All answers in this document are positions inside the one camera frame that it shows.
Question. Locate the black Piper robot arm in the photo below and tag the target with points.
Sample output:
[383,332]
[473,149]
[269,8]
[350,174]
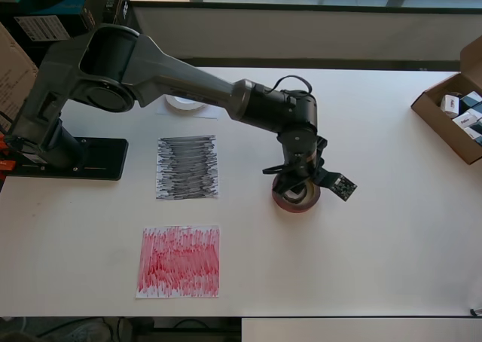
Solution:
[169,74]

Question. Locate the red tape roll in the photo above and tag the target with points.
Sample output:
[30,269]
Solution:
[297,209]

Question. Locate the small navy carton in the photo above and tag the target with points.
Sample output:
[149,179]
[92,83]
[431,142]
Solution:
[470,100]

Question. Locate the black carton white lettering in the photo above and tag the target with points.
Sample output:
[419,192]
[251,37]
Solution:
[113,3]

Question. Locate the red scribbled paper sheet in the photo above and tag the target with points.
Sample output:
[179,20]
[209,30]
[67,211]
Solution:
[177,263]

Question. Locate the plain white paper sheet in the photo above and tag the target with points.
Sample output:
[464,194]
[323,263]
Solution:
[211,114]

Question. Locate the black scribbled paper sheet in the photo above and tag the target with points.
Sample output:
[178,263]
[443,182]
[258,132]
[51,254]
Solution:
[188,168]

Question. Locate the open cardboard box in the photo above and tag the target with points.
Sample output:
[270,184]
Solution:
[444,135]

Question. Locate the black box white label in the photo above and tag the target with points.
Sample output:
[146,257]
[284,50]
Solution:
[37,27]

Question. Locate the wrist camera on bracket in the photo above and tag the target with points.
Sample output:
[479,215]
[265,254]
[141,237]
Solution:
[342,187]

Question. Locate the Huntkey cardboard box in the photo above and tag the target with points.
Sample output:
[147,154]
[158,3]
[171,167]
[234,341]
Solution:
[11,74]

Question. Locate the small white printed carton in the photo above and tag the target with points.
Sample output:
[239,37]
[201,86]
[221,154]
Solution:
[465,120]
[450,105]
[475,135]

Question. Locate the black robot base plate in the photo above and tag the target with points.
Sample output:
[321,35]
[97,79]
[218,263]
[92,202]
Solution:
[105,161]

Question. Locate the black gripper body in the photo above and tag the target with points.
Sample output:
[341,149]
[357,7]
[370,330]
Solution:
[314,161]

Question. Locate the white tape roll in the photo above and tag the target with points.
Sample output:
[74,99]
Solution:
[180,108]

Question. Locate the white panel below table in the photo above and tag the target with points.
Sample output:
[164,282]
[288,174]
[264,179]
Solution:
[357,330]

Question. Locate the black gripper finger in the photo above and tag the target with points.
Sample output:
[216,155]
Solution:
[288,187]
[305,185]

